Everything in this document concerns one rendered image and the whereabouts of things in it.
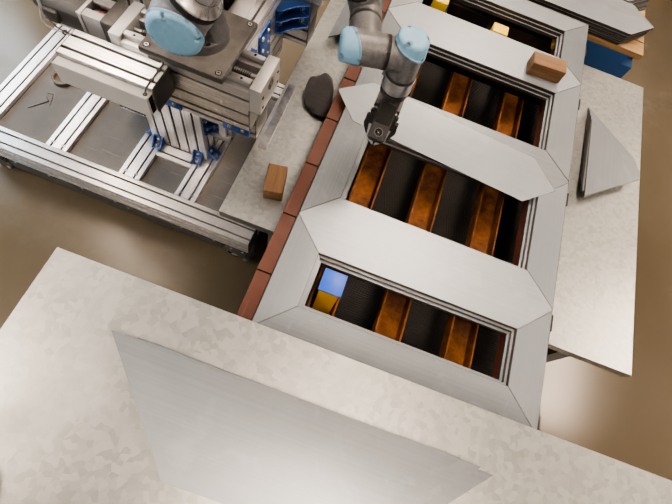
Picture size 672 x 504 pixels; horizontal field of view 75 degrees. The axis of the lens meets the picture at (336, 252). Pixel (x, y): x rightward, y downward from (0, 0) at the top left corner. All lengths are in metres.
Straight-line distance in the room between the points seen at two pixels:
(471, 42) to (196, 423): 1.50
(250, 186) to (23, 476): 0.92
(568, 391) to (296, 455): 1.72
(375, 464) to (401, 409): 0.11
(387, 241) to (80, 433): 0.80
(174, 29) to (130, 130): 1.21
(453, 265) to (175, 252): 1.29
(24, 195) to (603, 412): 2.78
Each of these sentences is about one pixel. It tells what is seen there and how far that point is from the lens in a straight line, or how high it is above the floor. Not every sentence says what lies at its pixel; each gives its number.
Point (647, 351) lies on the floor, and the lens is 2.70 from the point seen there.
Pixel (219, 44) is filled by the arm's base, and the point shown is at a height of 1.06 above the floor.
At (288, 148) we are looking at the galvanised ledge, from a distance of 1.51.
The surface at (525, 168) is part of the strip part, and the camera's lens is 1.53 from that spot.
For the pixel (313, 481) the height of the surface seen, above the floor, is 1.07.
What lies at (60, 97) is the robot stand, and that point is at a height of 0.21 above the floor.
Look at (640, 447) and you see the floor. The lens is 2.55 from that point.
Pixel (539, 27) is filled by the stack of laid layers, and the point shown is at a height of 0.83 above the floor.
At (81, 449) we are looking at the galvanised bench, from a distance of 0.90.
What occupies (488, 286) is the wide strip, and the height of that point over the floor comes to 0.85.
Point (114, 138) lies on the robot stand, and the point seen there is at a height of 0.21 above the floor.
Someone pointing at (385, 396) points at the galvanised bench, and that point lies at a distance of 0.89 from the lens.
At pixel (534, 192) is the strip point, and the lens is 1.49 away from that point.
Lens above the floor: 1.91
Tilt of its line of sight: 65 degrees down
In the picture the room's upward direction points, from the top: 23 degrees clockwise
